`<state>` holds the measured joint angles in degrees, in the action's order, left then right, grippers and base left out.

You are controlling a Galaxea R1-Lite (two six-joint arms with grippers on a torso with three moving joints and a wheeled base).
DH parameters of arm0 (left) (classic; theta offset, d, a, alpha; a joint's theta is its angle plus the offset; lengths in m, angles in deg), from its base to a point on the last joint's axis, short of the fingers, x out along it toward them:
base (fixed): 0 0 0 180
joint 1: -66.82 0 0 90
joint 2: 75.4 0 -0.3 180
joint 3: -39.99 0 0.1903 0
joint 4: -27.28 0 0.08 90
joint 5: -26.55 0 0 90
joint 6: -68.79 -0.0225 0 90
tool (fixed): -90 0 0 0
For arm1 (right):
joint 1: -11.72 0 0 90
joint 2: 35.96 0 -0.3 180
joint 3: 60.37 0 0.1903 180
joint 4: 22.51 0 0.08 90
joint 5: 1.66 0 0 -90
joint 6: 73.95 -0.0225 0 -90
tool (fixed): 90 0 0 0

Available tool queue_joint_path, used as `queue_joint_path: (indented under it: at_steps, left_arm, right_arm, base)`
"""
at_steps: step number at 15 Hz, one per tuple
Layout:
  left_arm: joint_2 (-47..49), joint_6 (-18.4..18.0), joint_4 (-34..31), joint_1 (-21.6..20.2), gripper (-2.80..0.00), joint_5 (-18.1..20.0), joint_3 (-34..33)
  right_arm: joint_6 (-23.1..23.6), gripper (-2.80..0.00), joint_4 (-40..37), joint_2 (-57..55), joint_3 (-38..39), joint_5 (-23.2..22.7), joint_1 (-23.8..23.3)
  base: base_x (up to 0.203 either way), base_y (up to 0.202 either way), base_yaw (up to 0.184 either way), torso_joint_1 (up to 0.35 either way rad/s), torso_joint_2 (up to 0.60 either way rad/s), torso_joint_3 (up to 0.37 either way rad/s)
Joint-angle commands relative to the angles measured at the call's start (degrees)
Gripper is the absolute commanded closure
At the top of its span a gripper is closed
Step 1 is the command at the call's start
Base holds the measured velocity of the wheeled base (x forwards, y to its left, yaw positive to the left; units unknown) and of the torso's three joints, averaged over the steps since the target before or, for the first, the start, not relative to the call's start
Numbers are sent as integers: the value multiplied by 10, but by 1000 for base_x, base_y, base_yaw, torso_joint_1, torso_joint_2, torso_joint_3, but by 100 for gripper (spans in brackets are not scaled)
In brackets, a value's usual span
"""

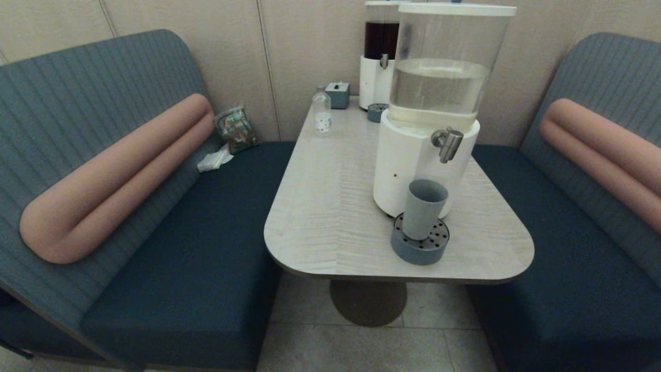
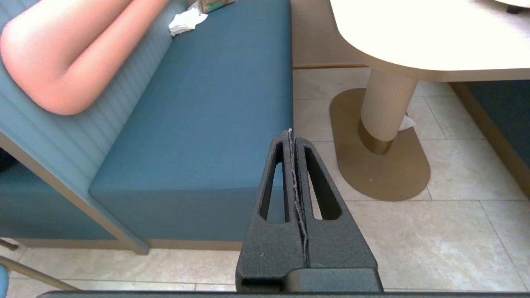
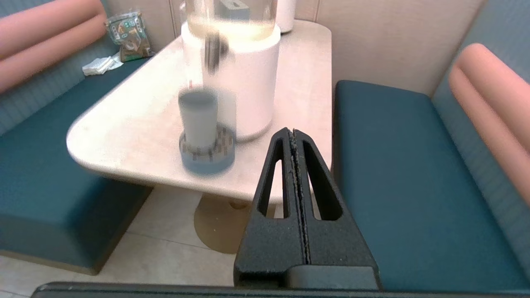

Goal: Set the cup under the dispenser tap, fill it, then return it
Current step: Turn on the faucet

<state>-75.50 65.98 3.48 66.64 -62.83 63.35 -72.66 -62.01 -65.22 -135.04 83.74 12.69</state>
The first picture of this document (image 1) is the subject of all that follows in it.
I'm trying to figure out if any bronze table pedestal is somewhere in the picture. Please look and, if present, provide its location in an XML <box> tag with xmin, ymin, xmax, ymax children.
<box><xmin>329</xmin><ymin>280</ymin><xmax>408</xmax><ymax>328</ymax></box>

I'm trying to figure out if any large clear water dispenser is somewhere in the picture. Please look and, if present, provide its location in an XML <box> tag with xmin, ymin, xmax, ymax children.
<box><xmin>373</xmin><ymin>2</ymin><xmax>517</xmax><ymax>219</ymax></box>

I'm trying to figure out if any blue perforated drip tray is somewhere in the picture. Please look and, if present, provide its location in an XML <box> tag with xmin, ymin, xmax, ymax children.
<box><xmin>390</xmin><ymin>212</ymin><xmax>450</xmax><ymax>266</ymax></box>

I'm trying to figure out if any clear plastic bottle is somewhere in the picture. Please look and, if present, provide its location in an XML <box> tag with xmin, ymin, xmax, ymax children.
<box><xmin>312</xmin><ymin>85</ymin><xmax>333</xmax><ymax>136</ymax></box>

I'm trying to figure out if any blue booth sofa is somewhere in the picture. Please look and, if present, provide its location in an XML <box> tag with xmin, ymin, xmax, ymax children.
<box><xmin>0</xmin><ymin>28</ymin><xmax>297</xmax><ymax>372</ymax></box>
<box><xmin>466</xmin><ymin>32</ymin><xmax>661</xmax><ymax>372</ymax></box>

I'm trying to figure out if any metal water dispenser tap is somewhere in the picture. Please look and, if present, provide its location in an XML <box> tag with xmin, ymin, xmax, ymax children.
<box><xmin>431</xmin><ymin>127</ymin><xmax>465</xmax><ymax>164</ymax></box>

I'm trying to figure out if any crumpled white tissue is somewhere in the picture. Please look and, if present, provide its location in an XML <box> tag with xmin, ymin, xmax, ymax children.
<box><xmin>197</xmin><ymin>143</ymin><xmax>234</xmax><ymax>173</ymax></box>

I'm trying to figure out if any blue-grey tissue box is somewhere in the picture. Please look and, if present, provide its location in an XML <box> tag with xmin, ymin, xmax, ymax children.
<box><xmin>325</xmin><ymin>81</ymin><xmax>351</xmax><ymax>110</ymax></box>

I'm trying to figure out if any grey plastic cup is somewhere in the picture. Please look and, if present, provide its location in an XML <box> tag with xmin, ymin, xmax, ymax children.
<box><xmin>402</xmin><ymin>179</ymin><xmax>449</xmax><ymax>241</ymax></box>

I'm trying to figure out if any printed snack bag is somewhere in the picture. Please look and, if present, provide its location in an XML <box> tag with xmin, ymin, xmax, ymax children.
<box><xmin>214</xmin><ymin>105</ymin><xmax>257</xmax><ymax>154</ymax></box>

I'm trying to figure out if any dark drink dispenser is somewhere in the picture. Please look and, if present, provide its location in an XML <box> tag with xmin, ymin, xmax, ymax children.
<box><xmin>359</xmin><ymin>0</ymin><xmax>401</xmax><ymax>111</ymax></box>

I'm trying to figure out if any pink bolster cushion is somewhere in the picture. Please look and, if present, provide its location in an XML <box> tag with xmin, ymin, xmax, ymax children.
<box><xmin>539</xmin><ymin>98</ymin><xmax>661</xmax><ymax>233</ymax></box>
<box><xmin>20</xmin><ymin>93</ymin><xmax>215</xmax><ymax>265</ymax></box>

